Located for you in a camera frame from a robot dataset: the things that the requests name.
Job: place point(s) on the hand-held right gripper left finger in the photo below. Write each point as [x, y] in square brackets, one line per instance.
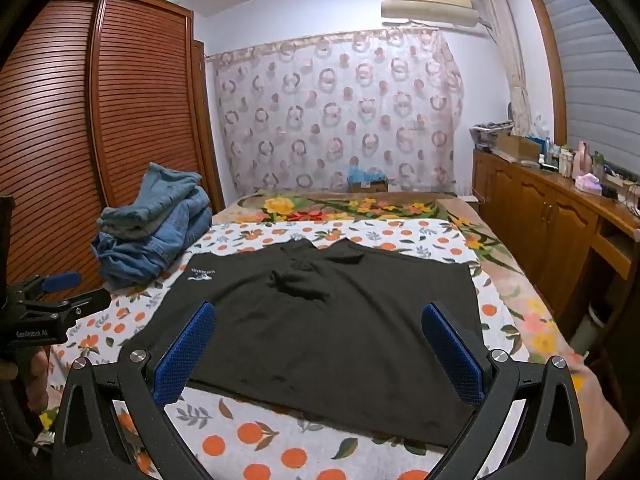
[185, 355]

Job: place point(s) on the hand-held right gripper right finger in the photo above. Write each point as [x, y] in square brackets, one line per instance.
[450, 355]

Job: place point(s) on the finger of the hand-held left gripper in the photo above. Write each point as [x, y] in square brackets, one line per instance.
[62, 280]
[85, 300]

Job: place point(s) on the black pants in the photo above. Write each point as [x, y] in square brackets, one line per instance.
[310, 340]

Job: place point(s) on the light teal folded pants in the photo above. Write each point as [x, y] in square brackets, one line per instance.
[150, 195]

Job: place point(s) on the person's left hand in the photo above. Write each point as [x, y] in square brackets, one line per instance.
[40, 380]

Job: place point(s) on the blue denim jeans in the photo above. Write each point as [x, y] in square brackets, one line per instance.
[187, 222]
[132, 262]

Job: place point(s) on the grey-green folded garment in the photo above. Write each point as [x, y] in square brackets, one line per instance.
[127, 232]

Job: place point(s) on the floral blanket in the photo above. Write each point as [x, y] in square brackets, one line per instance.
[530, 310]

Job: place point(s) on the white orange-print bedsheet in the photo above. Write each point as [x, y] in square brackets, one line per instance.
[265, 435]

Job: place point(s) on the grey waste bin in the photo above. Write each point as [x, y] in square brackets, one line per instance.
[589, 332]

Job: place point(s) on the wooden sideboard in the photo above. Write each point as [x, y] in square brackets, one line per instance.
[540, 215]

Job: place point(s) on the wooden louvered wardrobe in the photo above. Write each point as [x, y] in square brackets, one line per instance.
[125, 110]

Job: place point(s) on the small cardboard box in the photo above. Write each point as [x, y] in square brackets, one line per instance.
[370, 186]

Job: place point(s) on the blue plastic bag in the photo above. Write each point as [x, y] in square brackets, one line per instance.
[365, 174]

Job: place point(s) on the open cardboard box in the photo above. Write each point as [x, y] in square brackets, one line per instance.
[517, 147]

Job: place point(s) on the pink tissue pack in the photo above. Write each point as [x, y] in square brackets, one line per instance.
[588, 184]

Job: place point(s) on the grey storage basket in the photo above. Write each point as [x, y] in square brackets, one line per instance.
[487, 135]

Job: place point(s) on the white bottle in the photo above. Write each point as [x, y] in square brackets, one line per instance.
[566, 162]

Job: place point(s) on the pink bottle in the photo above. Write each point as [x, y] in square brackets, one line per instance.
[583, 160]

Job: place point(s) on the beige tied curtain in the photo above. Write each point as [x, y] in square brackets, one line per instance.
[510, 60]

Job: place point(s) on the grey window blind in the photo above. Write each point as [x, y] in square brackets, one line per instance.
[595, 70]

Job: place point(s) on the wooden window frame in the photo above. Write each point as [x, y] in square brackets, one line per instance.
[545, 55]

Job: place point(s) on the wall air conditioner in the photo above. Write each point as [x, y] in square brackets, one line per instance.
[430, 2]

